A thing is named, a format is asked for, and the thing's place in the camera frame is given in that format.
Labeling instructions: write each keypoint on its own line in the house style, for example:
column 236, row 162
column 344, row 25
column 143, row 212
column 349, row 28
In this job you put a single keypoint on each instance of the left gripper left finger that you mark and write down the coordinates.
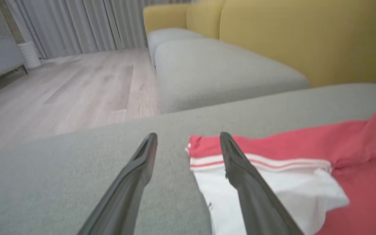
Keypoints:
column 126, row 195

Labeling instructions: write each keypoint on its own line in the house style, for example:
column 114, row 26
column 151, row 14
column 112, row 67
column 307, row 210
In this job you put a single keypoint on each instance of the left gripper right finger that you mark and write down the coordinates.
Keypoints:
column 256, row 195

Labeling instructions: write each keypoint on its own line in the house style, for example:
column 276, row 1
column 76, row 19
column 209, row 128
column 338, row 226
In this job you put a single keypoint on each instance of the red and white jersey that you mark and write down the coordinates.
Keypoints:
column 364, row 182

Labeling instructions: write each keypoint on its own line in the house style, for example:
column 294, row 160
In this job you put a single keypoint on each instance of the large grey sofa seat cushion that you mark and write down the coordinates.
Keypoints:
column 60, row 169

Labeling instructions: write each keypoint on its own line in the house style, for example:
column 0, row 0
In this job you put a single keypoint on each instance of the large yellow sofa back cushion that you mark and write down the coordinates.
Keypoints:
column 305, row 36

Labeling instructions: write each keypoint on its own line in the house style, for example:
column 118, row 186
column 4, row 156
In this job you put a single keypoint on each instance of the white ribbed basket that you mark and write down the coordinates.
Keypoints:
column 29, row 54

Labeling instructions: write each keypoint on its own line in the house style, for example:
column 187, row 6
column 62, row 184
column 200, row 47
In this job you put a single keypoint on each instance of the grey pleated curtain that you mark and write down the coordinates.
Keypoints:
column 77, row 23

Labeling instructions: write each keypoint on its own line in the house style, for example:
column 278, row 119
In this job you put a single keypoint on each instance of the narrow yellow sofa back cushion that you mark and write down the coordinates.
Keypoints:
column 204, row 18

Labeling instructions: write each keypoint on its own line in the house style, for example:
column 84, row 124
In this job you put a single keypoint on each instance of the grey cabinet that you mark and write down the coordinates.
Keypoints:
column 2, row 57

